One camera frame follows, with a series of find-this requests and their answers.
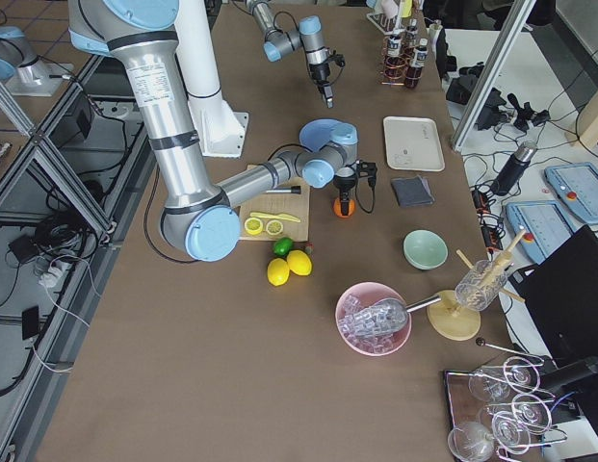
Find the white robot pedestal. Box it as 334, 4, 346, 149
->
174, 0, 248, 158

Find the wooden glass holder stand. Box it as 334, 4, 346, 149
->
427, 229, 526, 341

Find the aluminium frame post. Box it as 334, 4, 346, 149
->
451, 0, 535, 152

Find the yellow lemon lower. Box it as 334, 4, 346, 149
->
267, 258, 290, 287

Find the wooden cutting board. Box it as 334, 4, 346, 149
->
239, 177, 310, 242

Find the wine glass rack tray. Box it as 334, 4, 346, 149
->
443, 356, 567, 461

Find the grey folded cloth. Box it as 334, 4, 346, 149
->
391, 175, 434, 207

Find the black monitor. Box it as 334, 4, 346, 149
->
512, 225, 598, 364

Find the blue teach pendant far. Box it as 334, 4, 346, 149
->
544, 163, 598, 225

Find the blue teach pendant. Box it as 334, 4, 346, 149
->
505, 200, 577, 264
544, 163, 598, 225

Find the lemon slice upper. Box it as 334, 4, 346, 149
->
244, 217, 264, 236

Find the blue plate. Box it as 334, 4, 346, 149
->
299, 118, 341, 152

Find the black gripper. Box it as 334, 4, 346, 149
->
333, 160, 377, 215
308, 50, 346, 107

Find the yellow plastic knife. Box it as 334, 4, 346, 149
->
249, 212, 301, 223

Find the lemon slice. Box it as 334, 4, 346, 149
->
265, 219, 284, 237
244, 217, 264, 236

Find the blue teach pendant near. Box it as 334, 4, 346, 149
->
505, 200, 577, 264

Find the black thermos bottle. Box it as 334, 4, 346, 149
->
490, 141, 537, 196

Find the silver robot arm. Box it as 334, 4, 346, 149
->
245, 1, 346, 108
68, 1, 358, 262

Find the dark drink bottle lower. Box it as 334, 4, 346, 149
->
403, 38, 429, 89

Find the yellow lemon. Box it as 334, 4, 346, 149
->
267, 258, 290, 287
286, 249, 313, 276

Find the pink bowl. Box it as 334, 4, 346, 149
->
335, 282, 412, 357

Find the lemon slice lower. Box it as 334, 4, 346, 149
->
265, 219, 284, 237

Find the dark drink bottle right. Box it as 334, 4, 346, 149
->
403, 18, 418, 56

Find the dark drink bottle upper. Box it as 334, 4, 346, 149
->
382, 28, 403, 85

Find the steel ice scoop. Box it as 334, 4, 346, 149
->
345, 295, 441, 337

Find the clear patterned glass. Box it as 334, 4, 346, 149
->
455, 260, 507, 312

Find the mint green bowl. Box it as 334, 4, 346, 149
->
403, 229, 449, 270

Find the copper wire bottle rack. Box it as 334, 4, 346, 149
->
380, 30, 429, 89

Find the yellow lemon upper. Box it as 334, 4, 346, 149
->
286, 249, 313, 276

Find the green lime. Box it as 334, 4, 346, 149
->
273, 237, 294, 258

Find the orange fruit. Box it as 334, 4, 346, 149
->
333, 197, 355, 218

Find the cream rabbit tray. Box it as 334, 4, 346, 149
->
383, 115, 445, 172

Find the dark drink bottle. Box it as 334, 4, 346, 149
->
403, 18, 418, 56
403, 38, 429, 89
382, 28, 403, 85

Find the white wire cup rack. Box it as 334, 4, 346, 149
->
366, 0, 414, 35

